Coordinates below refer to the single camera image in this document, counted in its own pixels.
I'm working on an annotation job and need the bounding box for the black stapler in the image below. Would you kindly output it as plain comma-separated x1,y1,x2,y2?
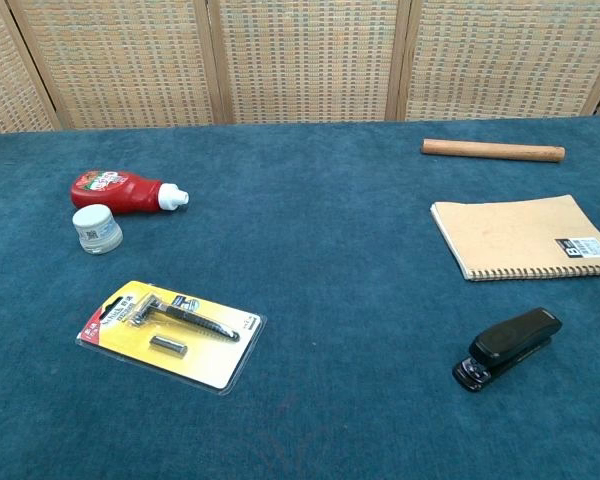
451,307,564,394

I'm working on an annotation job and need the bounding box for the kraft spiral notebook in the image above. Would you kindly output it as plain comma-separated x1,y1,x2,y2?
429,194,600,283

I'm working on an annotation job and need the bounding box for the blue table cloth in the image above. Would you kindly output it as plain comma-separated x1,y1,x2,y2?
0,114,600,480

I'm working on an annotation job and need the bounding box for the razor in yellow blister pack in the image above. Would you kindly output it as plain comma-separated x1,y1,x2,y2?
75,279,268,396

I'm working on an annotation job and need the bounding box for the woven folding screen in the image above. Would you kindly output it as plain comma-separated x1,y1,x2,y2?
0,0,600,135

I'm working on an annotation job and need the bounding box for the red ketchup bottle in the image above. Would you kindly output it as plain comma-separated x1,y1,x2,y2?
70,169,190,215

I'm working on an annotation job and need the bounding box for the small white jar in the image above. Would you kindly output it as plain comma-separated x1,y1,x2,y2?
71,203,124,256

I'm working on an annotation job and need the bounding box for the wooden rolling pin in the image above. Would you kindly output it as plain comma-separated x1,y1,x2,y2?
420,138,566,164

